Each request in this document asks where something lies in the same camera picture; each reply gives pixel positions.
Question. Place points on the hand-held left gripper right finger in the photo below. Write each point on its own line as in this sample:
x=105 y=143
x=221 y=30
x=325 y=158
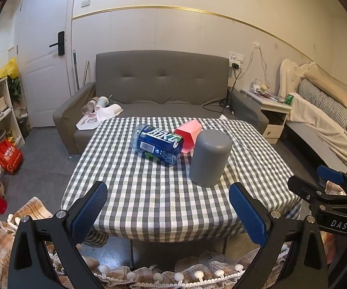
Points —
x=248 y=213

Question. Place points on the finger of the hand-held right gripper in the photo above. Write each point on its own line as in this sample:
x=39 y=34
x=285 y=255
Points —
x=300 y=186
x=330 y=173

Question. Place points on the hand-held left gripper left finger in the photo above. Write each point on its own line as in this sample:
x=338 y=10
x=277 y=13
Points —
x=90 y=210

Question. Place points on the grey cup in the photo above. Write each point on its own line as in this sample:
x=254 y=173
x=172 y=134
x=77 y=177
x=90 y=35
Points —
x=211 y=159

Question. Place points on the pink cup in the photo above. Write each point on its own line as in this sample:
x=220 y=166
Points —
x=190 y=134

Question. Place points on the white green paper cup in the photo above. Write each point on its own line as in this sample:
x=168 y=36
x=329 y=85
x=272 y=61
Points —
x=102 y=101

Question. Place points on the metal table leg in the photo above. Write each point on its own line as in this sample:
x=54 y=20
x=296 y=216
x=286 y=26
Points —
x=130 y=256
x=225 y=243

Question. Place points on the grey bed base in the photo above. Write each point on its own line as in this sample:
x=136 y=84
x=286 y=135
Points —
x=306 y=138

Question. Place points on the bed with checkered pillow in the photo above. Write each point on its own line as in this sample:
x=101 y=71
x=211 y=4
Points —
x=321 y=126

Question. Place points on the table with checkered cloth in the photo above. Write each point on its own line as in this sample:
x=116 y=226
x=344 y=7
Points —
x=146 y=192

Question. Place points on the grey checkered quilt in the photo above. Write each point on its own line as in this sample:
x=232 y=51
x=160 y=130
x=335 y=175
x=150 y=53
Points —
x=327 y=105

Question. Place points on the cream nightstand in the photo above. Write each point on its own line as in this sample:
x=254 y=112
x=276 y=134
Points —
x=274 y=117

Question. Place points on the green can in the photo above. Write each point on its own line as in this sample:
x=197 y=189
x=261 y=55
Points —
x=289 y=99

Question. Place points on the white pink printed paper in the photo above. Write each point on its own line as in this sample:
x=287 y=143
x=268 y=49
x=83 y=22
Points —
x=86 y=123

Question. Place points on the beige pillow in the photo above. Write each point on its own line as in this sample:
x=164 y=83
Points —
x=327 y=82

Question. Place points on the blue label plastic bottle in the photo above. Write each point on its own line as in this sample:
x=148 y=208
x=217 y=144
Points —
x=158 y=146

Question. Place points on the red shopping bag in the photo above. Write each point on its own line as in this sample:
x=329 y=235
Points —
x=8 y=156

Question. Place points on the white crumpled cloth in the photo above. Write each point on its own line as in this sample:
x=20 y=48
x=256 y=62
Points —
x=108 y=112

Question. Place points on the white bed headboard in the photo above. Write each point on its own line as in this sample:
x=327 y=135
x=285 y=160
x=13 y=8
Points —
x=288 y=75

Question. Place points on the black waste bin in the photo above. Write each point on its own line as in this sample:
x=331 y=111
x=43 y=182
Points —
x=23 y=128

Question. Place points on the white jar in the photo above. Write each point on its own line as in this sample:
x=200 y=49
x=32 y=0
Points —
x=257 y=83

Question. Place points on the black charger plug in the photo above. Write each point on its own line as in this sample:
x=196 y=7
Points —
x=236 y=65

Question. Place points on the metal stick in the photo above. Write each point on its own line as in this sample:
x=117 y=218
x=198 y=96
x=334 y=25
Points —
x=85 y=72

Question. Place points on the white door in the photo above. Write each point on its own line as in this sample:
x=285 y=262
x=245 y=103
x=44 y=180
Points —
x=40 y=81

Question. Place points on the green plant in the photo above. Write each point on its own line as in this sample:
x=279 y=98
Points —
x=14 y=87

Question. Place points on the grey sofa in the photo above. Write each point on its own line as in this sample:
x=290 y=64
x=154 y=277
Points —
x=161 y=81

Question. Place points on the white shelf unit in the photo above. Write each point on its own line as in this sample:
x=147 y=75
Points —
x=1 y=85

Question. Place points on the yellow plastic bag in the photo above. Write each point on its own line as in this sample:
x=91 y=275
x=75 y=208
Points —
x=6 y=69

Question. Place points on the white wall outlet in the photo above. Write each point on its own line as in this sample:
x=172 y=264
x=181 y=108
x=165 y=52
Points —
x=236 y=56

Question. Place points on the white light switch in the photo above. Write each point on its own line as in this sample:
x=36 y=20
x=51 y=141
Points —
x=85 y=2

